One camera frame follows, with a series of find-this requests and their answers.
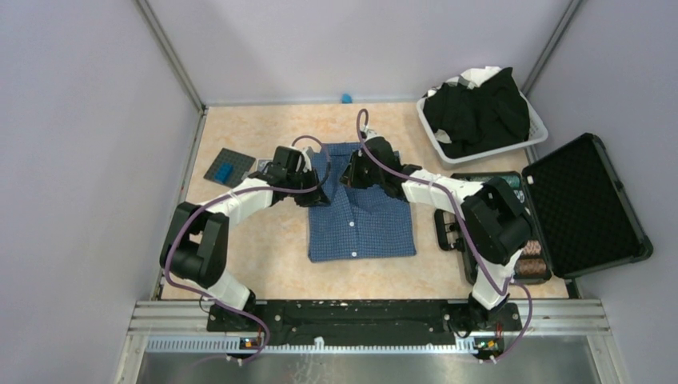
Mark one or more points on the white plastic laundry basket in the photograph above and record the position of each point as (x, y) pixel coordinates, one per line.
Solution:
(532, 132)

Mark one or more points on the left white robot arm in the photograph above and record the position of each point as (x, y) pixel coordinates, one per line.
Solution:
(197, 240)

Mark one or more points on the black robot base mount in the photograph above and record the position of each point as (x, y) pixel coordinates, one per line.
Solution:
(365, 322)

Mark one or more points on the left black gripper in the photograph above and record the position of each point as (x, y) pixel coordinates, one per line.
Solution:
(317, 198)

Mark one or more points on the black shirt in basket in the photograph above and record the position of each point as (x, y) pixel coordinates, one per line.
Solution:
(476, 116)

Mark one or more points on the white garment in basket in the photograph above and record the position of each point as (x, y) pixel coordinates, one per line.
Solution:
(469, 79)

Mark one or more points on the blue checkered long sleeve shirt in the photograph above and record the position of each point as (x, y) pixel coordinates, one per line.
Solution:
(356, 224)

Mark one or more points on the dark grey building baseplate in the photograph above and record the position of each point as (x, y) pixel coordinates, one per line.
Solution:
(242, 165)

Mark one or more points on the blue toy brick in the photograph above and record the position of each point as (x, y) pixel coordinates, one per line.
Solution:
(223, 173)

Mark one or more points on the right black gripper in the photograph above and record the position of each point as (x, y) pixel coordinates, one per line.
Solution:
(349, 177)

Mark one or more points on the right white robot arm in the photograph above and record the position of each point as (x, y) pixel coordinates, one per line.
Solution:
(494, 224)

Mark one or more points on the black poker chip case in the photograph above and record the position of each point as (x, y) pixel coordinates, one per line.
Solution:
(584, 219)

